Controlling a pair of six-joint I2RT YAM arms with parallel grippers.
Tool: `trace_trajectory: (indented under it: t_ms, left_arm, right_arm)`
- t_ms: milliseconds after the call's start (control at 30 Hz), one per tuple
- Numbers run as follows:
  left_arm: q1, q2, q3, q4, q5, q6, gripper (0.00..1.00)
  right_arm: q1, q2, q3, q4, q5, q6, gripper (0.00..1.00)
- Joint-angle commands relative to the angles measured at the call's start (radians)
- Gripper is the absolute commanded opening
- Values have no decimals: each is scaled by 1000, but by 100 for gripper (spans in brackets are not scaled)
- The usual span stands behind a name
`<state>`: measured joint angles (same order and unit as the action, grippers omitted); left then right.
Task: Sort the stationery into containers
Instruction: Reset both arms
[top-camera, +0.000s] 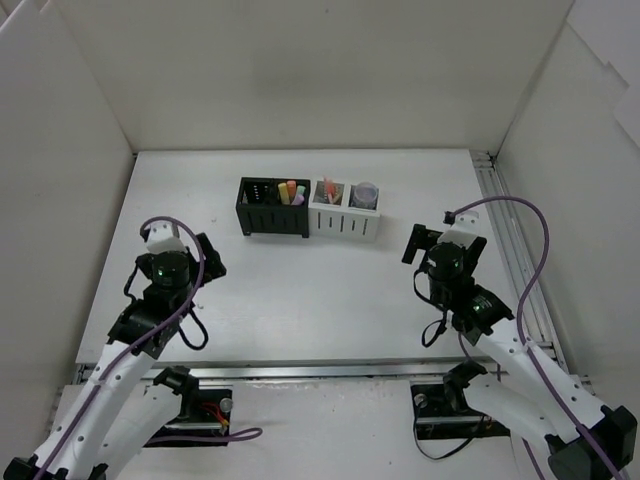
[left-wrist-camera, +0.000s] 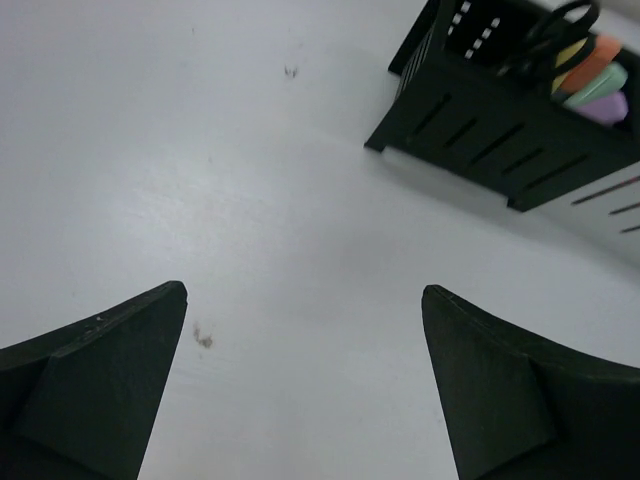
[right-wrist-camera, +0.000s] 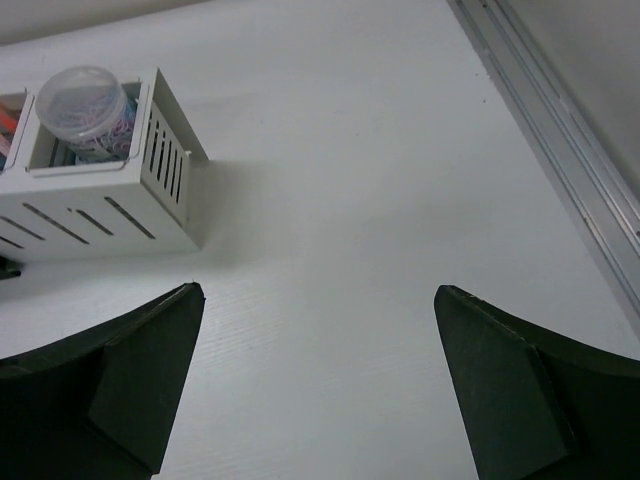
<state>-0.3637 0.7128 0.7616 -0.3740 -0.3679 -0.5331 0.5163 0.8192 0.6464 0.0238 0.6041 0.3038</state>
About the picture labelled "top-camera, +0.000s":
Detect clear jar purple clips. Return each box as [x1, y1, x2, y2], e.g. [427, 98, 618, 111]
[350, 182, 379, 210]

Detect yellow highlighter marker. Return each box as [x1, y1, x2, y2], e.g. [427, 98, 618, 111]
[278, 183, 290, 205]

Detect red thin pen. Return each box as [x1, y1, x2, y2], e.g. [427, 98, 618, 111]
[323, 177, 336, 204]

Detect pink purple highlighter marker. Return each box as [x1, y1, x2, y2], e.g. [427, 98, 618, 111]
[291, 194, 305, 206]

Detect orange highlighter marker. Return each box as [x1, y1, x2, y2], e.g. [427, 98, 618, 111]
[286, 180, 297, 200]

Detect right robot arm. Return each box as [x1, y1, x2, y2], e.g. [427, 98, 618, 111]
[402, 224, 638, 479]

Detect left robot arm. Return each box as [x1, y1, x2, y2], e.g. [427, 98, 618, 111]
[3, 222, 226, 479]

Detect black slotted organizer box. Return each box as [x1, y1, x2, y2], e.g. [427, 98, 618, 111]
[235, 177, 311, 238]

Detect white slotted organizer box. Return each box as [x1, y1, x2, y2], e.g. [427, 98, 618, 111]
[309, 179, 381, 243]

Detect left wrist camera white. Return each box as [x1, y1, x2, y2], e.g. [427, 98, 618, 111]
[143, 221, 185, 255]

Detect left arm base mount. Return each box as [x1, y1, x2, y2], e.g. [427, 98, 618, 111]
[145, 366, 233, 448]

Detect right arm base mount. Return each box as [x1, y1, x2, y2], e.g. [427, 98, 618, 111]
[410, 383, 511, 462]

